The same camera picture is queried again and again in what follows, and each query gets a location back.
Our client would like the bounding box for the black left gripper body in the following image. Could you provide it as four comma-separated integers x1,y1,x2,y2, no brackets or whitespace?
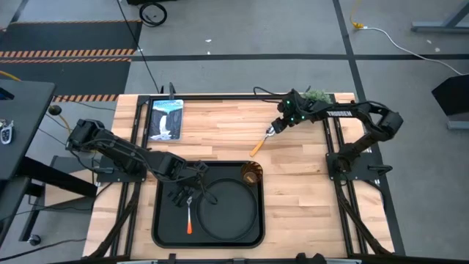
180,161,210,192

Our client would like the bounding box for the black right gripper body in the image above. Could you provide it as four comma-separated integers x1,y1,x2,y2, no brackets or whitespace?
276,98,309,128

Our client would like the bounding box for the black round plate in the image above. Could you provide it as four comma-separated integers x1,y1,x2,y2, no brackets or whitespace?
196,177,259,242

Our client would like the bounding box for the fork with orange handle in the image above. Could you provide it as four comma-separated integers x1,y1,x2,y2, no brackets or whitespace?
185,196,193,235

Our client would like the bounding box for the spoon with yellow handle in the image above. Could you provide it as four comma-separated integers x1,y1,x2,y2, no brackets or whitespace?
249,126,276,158

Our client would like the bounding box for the black rectangular tray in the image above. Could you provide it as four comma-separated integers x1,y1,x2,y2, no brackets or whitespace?
151,160,266,249

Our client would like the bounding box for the amber ribbed cup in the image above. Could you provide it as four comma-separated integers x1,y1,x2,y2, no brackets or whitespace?
240,161,264,185

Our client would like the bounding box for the green artificial plant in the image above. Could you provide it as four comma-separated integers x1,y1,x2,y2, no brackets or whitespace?
302,89,333,104

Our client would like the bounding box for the waterfall picture book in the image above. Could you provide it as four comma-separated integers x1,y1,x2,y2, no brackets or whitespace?
147,98,185,142

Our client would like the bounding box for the black hazard striped floor mat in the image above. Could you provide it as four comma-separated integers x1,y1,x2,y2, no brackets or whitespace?
0,57,132,103
0,20,143,59

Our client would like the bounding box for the black angular box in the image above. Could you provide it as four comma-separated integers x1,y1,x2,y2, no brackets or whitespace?
431,74,469,117

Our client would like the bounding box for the grey table foot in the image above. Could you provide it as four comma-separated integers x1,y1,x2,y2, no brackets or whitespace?
410,0,469,34

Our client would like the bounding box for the black desk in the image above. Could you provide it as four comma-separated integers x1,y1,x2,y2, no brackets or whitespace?
0,79,98,246

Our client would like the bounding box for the white key fob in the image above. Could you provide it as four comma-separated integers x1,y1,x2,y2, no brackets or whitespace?
0,119,15,145

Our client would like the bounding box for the black aluminium table frame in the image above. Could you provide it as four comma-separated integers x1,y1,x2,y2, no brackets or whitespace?
87,93,395,260

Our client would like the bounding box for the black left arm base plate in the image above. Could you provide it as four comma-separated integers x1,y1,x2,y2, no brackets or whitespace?
95,153,147,183

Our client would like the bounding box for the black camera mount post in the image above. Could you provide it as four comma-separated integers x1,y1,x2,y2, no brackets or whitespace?
160,81,177,97

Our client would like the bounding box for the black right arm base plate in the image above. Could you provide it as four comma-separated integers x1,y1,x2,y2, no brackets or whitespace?
325,150,393,182

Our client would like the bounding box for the yellow floor cable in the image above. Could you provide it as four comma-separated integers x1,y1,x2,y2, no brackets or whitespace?
350,0,366,30

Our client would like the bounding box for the white floor cable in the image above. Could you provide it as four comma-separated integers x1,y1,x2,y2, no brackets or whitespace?
361,26,467,76

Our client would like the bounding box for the long black floor cable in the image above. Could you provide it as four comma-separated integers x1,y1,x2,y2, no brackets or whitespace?
116,0,163,93

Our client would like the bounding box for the orange floor cable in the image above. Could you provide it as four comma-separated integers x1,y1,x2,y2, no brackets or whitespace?
57,113,74,136

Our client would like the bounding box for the coiled black cable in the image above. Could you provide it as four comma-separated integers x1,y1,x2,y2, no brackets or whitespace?
139,1,169,28

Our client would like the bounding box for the yellow cable behind desk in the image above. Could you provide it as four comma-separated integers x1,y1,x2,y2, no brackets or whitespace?
0,70,21,82

